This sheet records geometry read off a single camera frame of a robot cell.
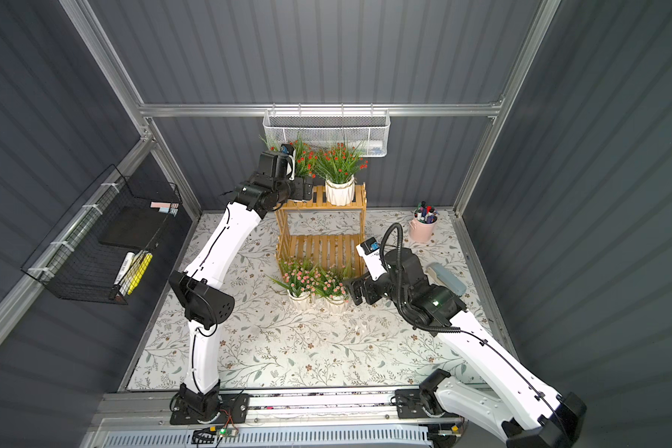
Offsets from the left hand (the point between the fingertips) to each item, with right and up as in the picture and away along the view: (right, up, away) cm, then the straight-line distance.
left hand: (296, 178), depth 83 cm
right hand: (+19, -27, -11) cm, 35 cm away
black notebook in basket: (-46, -15, -4) cm, 48 cm away
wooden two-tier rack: (+9, -23, +25) cm, 35 cm away
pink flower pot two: (+11, -33, -1) cm, 35 cm away
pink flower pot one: (+1, -30, -1) cm, 30 cm away
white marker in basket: (-41, -25, -13) cm, 50 cm away
